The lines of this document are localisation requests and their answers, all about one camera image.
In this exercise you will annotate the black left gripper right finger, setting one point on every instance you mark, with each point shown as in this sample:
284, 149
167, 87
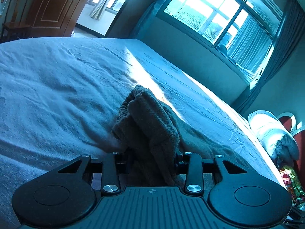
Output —
234, 193

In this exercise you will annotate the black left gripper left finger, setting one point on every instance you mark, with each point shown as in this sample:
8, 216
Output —
68, 193

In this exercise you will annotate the grey-green fleece pants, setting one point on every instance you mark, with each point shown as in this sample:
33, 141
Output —
152, 134

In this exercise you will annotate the large bedroom window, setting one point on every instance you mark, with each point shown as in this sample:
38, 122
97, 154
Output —
214, 24

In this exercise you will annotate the colourful patterned pillow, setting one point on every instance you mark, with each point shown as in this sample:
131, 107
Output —
293, 185

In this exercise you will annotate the rolled blue white quilt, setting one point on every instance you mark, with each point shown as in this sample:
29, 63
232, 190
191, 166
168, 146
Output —
275, 139

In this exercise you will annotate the red white headboard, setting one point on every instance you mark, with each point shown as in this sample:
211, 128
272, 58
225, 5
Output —
288, 120

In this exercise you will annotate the bed with floral sheet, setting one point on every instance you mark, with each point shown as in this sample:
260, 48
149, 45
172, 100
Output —
60, 98

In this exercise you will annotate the sheer white window curtain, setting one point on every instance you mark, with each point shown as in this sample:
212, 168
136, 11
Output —
250, 45

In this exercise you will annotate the wooden chair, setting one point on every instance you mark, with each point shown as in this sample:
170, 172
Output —
15, 25

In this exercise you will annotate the right blue curtain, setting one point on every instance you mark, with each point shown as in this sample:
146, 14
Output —
288, 35

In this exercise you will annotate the blue curtain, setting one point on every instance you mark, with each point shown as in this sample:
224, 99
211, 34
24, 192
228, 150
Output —
288, 35
146, 19

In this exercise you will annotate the balcony white curtain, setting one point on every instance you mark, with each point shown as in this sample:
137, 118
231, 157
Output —
99, 9

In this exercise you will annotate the brown wooden door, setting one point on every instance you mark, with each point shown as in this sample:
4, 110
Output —
50, 18

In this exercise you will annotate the left blue curtain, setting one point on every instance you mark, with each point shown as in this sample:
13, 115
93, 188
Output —
146, 19

